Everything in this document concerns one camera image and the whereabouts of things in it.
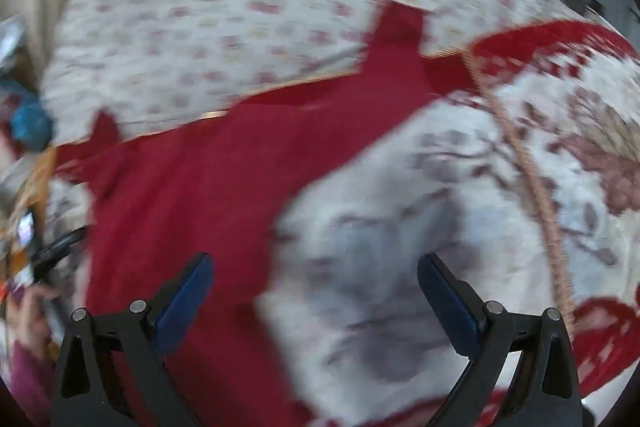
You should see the dark red garment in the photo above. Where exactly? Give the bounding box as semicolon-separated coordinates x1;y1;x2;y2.
56;3;473;426

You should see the person's left hand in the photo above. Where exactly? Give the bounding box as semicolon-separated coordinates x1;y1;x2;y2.
6;284;58;361

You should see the orange checkered plush mat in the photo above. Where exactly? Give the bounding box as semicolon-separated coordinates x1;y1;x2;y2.
8;146;59;249

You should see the blue plastic bag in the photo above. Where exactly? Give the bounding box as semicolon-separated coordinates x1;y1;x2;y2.
10;101;53;152

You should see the red and white floral blanket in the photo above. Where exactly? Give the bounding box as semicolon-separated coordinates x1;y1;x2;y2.
0;18;640;427

